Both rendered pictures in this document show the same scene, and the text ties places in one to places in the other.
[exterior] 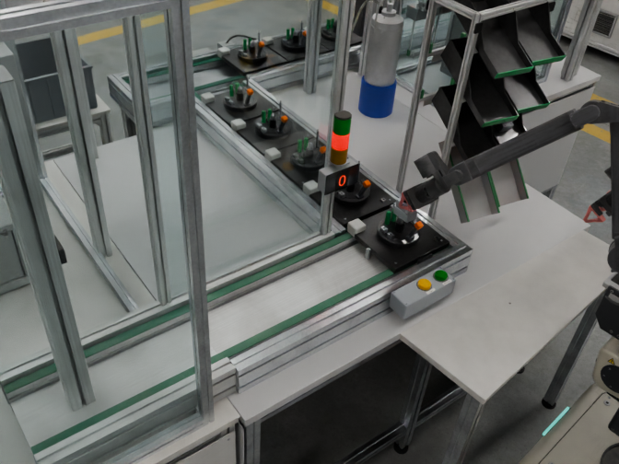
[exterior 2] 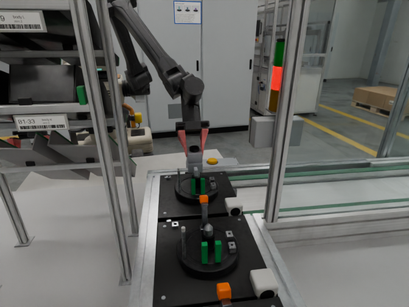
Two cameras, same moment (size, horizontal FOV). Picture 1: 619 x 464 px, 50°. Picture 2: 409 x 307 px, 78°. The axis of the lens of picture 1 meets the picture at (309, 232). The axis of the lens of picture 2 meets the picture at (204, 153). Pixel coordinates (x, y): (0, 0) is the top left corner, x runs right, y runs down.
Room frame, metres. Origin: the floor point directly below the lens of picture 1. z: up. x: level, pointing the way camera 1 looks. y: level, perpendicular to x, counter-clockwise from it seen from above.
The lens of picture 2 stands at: (2.22, 0.09, 1.42)
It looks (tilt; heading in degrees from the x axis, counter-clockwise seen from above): 25 degrees down; 211
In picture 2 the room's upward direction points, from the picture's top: straight up
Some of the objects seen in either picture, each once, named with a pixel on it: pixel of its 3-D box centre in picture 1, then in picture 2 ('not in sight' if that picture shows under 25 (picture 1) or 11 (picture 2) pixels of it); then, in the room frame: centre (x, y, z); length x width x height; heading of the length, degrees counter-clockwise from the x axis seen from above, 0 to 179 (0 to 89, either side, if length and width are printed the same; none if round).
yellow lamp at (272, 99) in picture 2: (339, 153); (280, 99); (1.63, -0.07, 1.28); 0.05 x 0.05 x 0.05
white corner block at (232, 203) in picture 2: (356, 227); (233, 207); (1.67, -0.15, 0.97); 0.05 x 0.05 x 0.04; 39
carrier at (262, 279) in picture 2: (350, 184); (208, 238); (1.85, -0.13, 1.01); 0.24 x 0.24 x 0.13; 39
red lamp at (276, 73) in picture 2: (340, 138); (283, 77); (1.63, -0.07, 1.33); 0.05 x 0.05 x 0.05
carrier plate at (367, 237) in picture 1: (397, 236); (196, 193); (1.65, -0.29, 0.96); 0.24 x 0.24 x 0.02; 39
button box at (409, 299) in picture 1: (422, 292); (212, 168); (1.43, -0.36, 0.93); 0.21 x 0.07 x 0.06; 129
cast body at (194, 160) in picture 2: (403, 205); (194, 159); (1.66, -0.29, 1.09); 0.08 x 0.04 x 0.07; 40
